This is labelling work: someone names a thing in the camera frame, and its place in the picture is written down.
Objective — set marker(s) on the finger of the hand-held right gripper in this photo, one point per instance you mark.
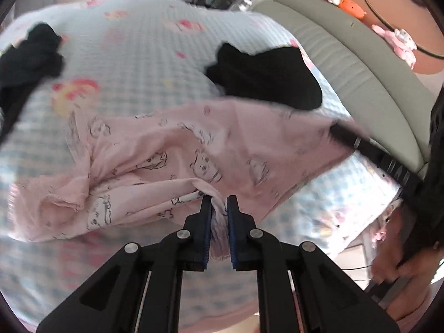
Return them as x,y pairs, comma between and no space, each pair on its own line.
378,161

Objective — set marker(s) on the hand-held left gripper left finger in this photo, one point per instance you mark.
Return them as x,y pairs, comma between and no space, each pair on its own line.
207,229

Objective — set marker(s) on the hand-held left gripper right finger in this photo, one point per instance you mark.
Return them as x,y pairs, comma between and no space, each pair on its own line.
231,232

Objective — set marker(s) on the pink printed pajama pants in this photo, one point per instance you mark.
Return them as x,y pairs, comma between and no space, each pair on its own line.
156,145

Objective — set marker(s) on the black garment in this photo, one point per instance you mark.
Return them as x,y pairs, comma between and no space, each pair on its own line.
31,59
270,76

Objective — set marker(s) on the person's right forearm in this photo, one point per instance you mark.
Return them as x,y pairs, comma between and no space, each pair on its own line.
416,307

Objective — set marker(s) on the person's right hand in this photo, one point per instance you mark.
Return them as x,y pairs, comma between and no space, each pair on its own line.
388,253

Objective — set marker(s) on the grey padded headboard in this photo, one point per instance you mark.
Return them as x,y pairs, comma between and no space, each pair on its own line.
347,59

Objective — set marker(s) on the pink bunny plush toy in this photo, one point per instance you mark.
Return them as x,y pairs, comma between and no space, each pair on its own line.
402,45

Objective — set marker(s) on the folded black garment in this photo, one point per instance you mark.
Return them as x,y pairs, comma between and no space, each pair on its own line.
270,76

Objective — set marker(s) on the orange plush toy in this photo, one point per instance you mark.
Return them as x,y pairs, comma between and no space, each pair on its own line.
352,7

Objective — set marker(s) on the blue checked cartoon blanket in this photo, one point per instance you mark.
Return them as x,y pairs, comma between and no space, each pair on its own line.
138,59

